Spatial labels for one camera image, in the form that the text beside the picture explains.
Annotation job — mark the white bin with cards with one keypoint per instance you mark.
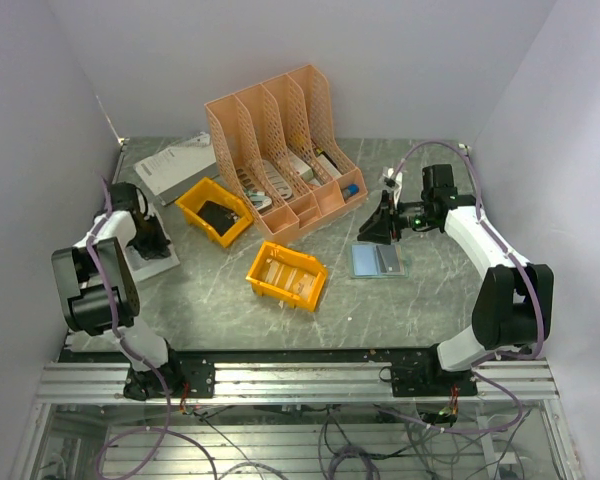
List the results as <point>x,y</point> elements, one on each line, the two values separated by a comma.
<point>154,263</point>

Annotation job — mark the yellow bin with cards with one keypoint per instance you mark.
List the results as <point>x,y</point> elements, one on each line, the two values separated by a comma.
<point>294,278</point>

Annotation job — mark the white paper booklet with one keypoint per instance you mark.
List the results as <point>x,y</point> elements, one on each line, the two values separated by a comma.
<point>171,172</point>

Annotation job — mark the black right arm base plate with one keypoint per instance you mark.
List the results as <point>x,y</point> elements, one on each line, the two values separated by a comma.
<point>421,381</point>

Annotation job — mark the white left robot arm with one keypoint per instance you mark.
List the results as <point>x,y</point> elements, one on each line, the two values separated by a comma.
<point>98,293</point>

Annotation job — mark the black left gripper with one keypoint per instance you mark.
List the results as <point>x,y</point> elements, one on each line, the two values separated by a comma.
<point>160,248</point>

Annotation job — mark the blue capped bottle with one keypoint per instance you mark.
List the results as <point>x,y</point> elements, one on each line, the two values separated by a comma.
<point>350,190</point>

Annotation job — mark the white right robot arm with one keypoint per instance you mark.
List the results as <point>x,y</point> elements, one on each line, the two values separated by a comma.
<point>512,313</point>

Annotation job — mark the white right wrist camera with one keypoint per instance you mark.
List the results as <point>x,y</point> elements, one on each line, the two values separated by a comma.
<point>393,182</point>

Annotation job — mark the yellow bin with black items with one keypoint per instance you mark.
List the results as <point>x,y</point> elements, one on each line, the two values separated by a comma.
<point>221,215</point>

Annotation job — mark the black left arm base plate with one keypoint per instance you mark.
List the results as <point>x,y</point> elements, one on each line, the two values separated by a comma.
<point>197,380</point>

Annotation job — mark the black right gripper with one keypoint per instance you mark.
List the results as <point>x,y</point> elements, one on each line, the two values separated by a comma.
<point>379,227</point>

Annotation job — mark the black credit card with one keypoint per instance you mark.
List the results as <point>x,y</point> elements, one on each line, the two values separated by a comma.
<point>389,259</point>

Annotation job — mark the peach plastic file organizer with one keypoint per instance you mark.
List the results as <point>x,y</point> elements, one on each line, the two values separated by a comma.
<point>280,135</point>

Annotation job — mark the aluminium frame rail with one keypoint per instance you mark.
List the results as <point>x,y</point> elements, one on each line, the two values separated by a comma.
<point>288,383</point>

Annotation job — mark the white stapler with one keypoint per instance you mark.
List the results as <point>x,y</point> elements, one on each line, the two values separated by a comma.
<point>259,200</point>

